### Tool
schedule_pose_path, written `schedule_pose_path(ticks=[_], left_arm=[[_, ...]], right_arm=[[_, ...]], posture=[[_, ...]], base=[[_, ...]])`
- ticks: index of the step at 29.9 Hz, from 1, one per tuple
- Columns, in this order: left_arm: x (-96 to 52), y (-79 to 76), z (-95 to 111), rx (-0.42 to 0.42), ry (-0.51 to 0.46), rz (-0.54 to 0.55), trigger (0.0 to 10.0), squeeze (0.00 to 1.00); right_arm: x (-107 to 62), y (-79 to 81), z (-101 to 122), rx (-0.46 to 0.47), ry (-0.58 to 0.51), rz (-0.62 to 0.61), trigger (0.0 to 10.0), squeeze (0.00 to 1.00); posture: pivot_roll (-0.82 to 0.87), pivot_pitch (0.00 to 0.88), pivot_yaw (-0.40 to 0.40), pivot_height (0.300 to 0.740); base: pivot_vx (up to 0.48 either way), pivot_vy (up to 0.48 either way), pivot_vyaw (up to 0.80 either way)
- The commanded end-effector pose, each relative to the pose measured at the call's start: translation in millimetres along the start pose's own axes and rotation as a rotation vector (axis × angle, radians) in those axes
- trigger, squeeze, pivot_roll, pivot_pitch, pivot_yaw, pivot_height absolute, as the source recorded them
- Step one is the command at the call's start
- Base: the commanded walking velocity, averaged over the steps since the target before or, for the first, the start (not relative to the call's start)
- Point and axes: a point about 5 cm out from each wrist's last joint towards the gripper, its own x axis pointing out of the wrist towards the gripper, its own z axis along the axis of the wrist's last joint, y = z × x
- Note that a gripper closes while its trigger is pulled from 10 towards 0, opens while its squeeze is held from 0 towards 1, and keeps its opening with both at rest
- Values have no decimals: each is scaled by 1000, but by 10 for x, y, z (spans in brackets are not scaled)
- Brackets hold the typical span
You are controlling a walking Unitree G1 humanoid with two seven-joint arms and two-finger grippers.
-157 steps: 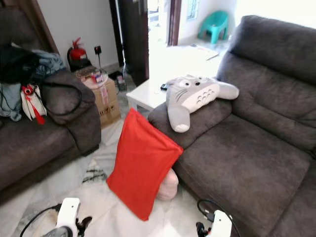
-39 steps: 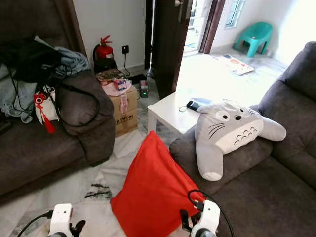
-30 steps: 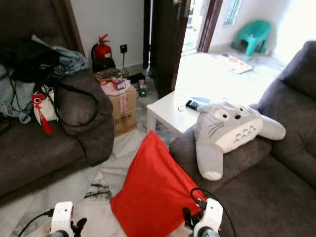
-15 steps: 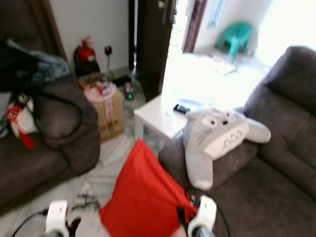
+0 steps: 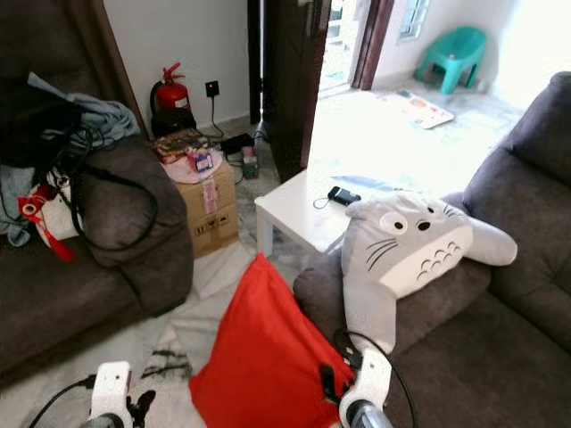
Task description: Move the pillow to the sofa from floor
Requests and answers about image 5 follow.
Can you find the teal plastic chair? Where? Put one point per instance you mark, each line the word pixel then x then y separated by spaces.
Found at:
pixel 453 53

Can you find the brown door frame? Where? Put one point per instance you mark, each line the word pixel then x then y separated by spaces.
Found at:
pixel 371 43

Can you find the brown cardboard box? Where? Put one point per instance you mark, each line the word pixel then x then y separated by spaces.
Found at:
pixel 214 214

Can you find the small red blue box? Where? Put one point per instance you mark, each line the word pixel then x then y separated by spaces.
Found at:
pixel 201 160

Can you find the black bag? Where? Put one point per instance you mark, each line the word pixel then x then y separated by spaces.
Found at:
pixel 36 120

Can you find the red pillow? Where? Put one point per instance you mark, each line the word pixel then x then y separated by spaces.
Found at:
pixel 263 357

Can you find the dark brown door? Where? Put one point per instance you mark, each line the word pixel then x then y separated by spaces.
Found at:
pixel 290 80

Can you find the red fire extinguisher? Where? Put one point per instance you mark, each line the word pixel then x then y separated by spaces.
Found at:
pixel 171 93

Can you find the white framed window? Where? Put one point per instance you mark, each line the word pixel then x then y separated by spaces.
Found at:
pixel 414 18

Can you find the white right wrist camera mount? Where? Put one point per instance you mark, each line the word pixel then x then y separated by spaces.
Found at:
pixel 373 379

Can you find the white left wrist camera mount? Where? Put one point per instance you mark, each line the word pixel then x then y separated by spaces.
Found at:
pixel 111 383

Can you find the small dark bottle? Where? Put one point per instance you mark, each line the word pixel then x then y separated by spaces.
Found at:
pixel 250 164

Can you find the pink plate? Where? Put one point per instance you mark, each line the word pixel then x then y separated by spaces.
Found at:
pixel 196 172

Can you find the grey Totoro plush pillow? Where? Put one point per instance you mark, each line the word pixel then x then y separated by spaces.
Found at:
pixel 410 254

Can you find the white bag with red ribbon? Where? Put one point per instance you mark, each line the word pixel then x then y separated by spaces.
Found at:
pixel 58 214

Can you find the black extinguisher stand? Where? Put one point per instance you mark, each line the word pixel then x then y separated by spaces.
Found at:
pixel 172 123

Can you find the white side table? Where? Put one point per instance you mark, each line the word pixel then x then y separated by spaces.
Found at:
pixel 299 214

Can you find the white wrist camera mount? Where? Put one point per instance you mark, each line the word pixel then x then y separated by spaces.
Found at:
pixel 111 383
pixel 373 379

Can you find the blue-grey cloth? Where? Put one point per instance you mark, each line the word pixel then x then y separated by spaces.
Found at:
pixel 109 118

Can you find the dark grey fabric sofa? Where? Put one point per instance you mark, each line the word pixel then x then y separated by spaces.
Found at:
pixel 500 357
pixel 107 294

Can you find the printed floor mat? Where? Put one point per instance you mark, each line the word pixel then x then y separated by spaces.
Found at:
pixel 417 107

